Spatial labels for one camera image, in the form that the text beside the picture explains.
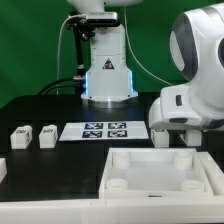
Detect white square tabletop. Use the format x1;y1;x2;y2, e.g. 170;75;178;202
99;148;214;199

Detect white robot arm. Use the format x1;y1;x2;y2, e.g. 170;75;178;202
67;0;224;130

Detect white sheet with tags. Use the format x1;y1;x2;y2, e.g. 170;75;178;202
59;121;149;141

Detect white right fence piece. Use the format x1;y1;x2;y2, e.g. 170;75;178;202
198;152;224;196

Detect white fence piece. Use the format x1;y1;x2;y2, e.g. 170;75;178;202
0;158;7;183
198;152;224;196

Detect white left fence piece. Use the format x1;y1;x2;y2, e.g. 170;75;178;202
0;158;7;183

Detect black base cables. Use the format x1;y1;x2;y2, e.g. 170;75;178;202
37;77;86;96

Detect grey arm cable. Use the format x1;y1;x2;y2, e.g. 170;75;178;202
123;6;174;88

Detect black camera stand pole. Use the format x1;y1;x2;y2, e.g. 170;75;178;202
73;23;85;85

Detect black camera on stand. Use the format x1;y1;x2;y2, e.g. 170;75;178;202
68;12;120;27

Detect white front rail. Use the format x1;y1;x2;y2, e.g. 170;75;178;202
0;196;224;224

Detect grey camera cable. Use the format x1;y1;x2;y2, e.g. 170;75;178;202
55;13;84;96

